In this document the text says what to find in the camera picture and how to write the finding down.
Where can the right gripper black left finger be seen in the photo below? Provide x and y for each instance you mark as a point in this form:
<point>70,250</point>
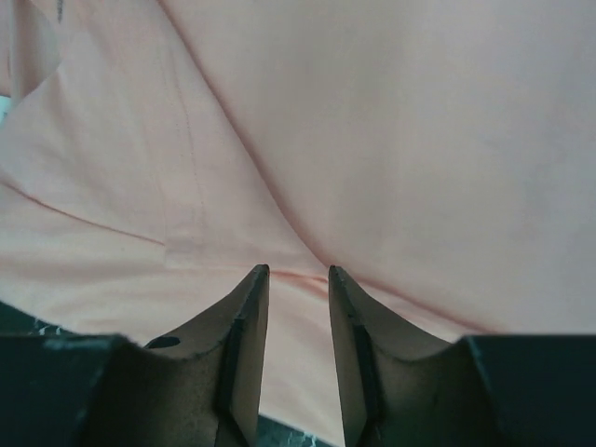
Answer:
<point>204,391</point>

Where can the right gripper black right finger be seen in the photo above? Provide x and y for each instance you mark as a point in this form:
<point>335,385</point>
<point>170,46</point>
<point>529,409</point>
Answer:
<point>399,385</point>

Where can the pink t-shirt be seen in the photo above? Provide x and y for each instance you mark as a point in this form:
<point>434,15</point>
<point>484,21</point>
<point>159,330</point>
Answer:
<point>442,152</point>

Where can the black marble pattern mat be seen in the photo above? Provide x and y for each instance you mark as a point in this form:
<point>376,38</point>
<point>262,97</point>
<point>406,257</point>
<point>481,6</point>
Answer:
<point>270,432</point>

